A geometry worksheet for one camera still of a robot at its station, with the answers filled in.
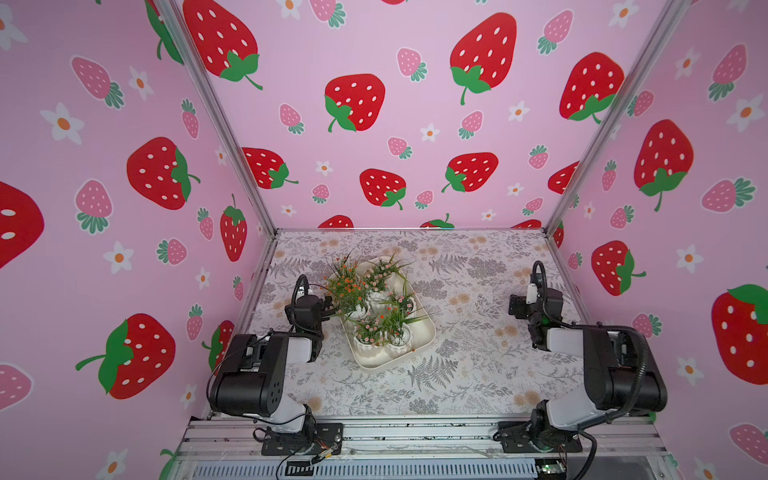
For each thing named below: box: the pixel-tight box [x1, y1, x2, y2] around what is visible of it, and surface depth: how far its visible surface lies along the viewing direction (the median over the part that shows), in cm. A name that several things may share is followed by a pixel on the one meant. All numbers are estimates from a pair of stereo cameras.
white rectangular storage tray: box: [329, 256, 436, 372], surface depth 90 cm
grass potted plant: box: [378, 306, 429, 347], surface depth 85 cm
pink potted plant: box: [354, 313, 390, 366], surface depth 85 cm
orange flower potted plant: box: [320, 247, 368, 318], surface depth 90 cm
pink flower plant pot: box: [362, 253, 418, 321], surface depth 92 cm
